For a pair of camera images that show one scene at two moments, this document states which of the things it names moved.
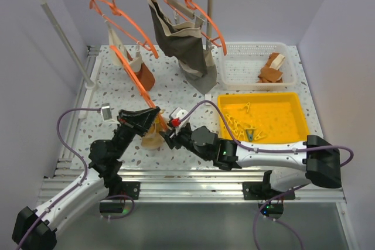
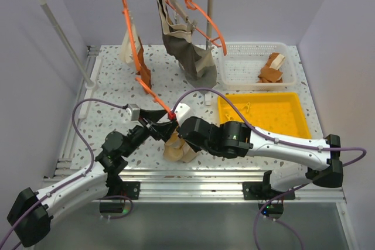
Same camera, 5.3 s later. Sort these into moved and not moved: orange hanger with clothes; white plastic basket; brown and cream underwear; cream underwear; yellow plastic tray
Moved: orange hanger with clothes; cream underwear
Not moved: white plastic basket; yellow plastic tray; brown and cream underwear
